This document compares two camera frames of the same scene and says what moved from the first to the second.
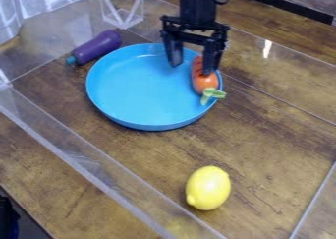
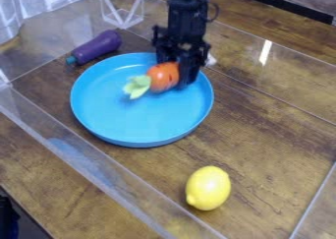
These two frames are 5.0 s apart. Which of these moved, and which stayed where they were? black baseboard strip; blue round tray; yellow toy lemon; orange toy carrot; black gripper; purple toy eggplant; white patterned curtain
Moved: blue round tray; black gripper; orange toy carrot
Stayed: yellow toy lemon; purple toy eggplant; black baseboard strip; white patterned curtain
